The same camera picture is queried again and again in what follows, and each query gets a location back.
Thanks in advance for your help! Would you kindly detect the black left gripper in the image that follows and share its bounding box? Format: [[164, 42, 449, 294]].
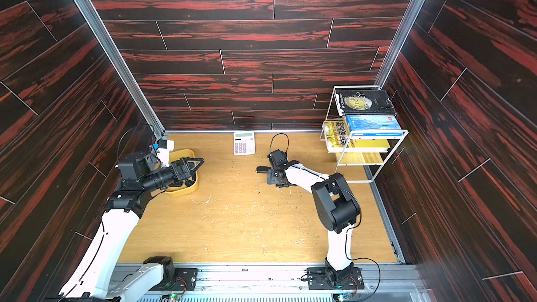
[[140, 159, 203, 194]]

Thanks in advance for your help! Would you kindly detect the large black smart key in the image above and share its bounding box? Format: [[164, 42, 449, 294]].
[[255, 166, 271, 174]]

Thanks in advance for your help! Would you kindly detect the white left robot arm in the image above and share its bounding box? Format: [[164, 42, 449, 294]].
[[57, 152, 204, 301]]

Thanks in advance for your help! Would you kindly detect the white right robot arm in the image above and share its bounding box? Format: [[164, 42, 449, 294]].
[[256, 150, 362, 287]]

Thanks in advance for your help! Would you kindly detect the yellow plastic storage box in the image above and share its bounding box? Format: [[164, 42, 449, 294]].
[[165, 149, 199, 197]]

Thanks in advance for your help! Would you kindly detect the white calculator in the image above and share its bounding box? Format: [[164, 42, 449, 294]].
[[233, 131, 255, 156]]

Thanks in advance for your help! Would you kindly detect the yellow book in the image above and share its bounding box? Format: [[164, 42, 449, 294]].
[[323, 120, 390, 153]]

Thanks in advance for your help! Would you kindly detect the blue book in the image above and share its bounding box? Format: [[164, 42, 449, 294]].
[[344, 115, 404, 139]]

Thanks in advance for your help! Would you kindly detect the white metal shelf rack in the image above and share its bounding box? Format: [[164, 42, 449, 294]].
[[320, 85, 409, 184]]

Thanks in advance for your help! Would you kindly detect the black book gold emblem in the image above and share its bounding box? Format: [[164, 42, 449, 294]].
[[334, 89, 397, 116]]

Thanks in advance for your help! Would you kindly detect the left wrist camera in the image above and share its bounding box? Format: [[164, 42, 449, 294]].
[[152, 139, 174, 167]]

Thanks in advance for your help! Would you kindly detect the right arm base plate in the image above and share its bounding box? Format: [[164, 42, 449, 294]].
[[300, 263, 364, 290]]

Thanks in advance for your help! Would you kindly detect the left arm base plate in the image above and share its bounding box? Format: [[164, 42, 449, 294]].
[[150, 268, 199, 292]]

